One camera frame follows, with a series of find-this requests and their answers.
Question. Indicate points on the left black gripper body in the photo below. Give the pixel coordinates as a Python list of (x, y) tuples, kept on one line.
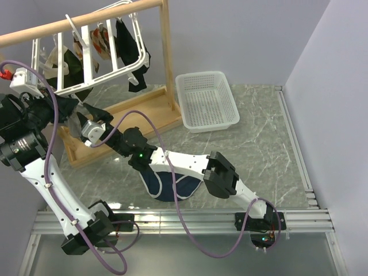
[(41, 111)]

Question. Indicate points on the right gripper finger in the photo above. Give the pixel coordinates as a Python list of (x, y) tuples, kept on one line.
[(98, 115), (82, 121)]

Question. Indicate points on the white plastic clip hanger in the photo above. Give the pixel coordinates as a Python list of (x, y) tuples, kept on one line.
[(108, 69)]

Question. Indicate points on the navy blue white-trimmed underwear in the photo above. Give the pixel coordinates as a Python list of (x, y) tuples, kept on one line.
[(159, 185)]

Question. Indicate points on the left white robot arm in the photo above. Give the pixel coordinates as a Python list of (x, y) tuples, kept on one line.
[(25, 149)]

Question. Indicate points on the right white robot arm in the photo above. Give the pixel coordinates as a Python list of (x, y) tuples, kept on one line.
[(217, 173)]

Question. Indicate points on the grey hanging underwear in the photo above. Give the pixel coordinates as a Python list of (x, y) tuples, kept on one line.
[(74, 126)]

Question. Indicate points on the olive green hanging underwear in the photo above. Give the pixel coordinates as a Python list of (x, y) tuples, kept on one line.
[(72, 69)]

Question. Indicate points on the black hanging underwear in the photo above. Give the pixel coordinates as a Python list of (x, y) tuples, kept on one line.
[(129, 54)]

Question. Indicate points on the striped hanging sock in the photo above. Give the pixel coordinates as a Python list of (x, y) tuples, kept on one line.
[(78, 49)]

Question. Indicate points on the orange patterned hanging sock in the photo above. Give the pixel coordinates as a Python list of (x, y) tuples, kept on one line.
[(100, 40)]

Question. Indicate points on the white plastic basket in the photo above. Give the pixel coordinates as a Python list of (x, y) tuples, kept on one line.
[(206, 101)]

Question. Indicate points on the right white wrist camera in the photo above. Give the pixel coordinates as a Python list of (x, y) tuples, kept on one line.
[(92, 132)]

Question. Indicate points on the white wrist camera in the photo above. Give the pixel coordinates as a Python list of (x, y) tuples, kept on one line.
[(92, 132), (22, 80)]

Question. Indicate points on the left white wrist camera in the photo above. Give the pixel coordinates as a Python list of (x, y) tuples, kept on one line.
[(22, 80)]

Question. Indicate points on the right aluminium side rail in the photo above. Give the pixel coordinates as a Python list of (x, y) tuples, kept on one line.
[(309, 191)]

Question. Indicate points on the aluminium mounting rail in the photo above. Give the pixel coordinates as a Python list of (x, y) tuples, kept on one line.
[(199, 221)]

